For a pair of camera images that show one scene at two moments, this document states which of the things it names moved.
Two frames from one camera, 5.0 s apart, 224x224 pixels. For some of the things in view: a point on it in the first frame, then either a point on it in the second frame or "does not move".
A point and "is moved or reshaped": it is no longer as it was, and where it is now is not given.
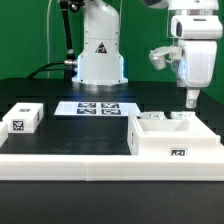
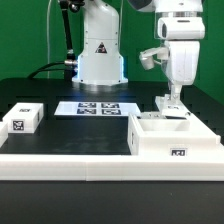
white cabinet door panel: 153,115 does not move
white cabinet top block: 24,117 does not move
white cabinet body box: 183,137 does not move
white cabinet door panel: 183,115 is moved or reshaped
